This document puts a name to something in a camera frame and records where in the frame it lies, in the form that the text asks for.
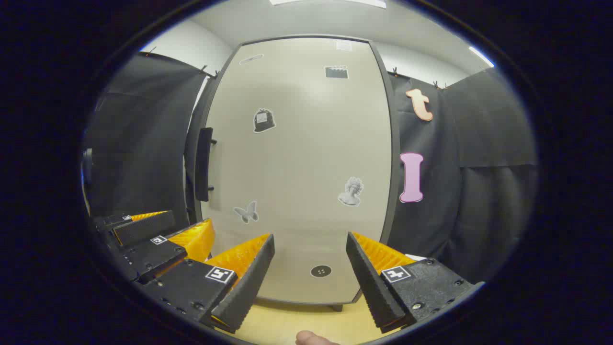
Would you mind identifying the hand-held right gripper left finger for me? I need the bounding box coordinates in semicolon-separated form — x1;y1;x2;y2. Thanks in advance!
139;233;276;334

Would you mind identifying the black backdrop cloth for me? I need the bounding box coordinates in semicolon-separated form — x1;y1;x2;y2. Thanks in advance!
84;52;539;284

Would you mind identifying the black cabinet door handle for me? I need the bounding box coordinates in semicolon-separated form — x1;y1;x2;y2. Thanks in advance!
194;127;217;202

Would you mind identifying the ceiling light panel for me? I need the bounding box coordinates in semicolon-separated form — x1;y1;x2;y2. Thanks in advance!
270;0;387;9
468;46;495;68

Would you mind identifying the beige cabinet door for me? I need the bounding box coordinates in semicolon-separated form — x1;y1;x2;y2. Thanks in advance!
200;37;394;305

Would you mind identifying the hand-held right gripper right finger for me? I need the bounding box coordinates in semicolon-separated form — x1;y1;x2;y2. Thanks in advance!
346;232;484;334

